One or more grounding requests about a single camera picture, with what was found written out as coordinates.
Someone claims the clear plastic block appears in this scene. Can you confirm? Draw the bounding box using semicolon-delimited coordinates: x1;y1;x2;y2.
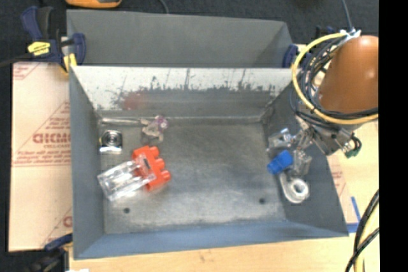
96;159;157;202

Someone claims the shiny round metal piece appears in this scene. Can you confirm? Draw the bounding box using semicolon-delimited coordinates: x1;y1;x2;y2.
99;129;124;155

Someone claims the grey metal bin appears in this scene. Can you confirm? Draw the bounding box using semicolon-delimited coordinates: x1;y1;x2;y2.
66;9;349;261

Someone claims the silver metal eye ring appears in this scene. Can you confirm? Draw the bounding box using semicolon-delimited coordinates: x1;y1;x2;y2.
279;169;310;204

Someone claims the clear purple plastic piece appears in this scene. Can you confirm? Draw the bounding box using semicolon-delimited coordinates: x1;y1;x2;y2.
141;115;169;141

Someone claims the brown cardboard board, red print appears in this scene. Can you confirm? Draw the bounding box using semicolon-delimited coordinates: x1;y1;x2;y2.
7;61;75;253

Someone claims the orange toy brick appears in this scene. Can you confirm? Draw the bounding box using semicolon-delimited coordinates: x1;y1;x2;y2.
131;145;172;192

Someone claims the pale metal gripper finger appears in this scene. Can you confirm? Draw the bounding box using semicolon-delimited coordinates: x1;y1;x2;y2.
291;149;313;176
268;128;302;150

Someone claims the blue plastic cap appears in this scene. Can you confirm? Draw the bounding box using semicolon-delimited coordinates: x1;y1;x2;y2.
266;150;294;175

